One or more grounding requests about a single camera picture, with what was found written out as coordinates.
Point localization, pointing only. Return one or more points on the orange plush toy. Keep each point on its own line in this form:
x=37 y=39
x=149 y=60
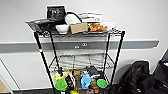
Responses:
x=98 y=27

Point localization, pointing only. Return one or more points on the dark flat box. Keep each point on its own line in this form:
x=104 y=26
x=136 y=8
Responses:
x=93 y=71

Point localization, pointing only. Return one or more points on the tan cardboard packet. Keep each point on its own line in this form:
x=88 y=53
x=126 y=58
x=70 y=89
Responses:
x=78 y=74

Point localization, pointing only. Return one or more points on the white bowl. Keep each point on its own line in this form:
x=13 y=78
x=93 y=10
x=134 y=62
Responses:
x=62 y=28

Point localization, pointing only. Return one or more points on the white box with dark print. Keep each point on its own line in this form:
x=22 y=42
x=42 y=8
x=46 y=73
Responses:
x=93 y=19

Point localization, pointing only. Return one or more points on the white cushion with blue rim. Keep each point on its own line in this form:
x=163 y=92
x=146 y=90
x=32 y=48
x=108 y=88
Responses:
x=72 y=18

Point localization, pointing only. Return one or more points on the plain white flat box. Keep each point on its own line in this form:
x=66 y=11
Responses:
x=88 y=14

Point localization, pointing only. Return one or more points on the black bottle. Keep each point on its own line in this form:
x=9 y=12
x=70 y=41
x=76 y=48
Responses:
x=70 y=81

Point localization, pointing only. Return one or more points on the yellow toy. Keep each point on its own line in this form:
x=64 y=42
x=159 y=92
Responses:
x=58 y=76

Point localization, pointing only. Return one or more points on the orange brown toy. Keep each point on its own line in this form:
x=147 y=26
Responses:
x=94 y=89

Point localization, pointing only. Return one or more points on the black box with grey print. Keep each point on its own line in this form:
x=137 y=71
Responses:
x=55 y=13

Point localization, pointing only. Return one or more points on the yellow cup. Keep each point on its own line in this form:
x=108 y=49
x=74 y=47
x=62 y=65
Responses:
x=75 y=92

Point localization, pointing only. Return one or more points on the black plastic bag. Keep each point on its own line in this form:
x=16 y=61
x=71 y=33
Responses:
x=40 y=25

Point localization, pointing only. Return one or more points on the black office chair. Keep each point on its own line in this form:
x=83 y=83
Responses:
x=136 y=73

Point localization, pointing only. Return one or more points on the small blue red object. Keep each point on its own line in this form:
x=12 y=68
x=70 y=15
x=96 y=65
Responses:
x=163 y=60

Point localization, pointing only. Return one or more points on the large white wall socket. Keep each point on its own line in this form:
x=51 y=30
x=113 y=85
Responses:
x=84 y=44

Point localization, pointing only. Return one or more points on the small white wall socket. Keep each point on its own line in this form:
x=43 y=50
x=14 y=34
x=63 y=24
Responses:
x=77 y=47

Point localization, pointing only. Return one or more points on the long grey wall band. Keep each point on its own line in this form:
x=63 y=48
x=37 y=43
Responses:
x=20 y=47

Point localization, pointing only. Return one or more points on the white door frame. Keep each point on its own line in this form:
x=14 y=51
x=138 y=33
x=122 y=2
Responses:
x=5 y=75

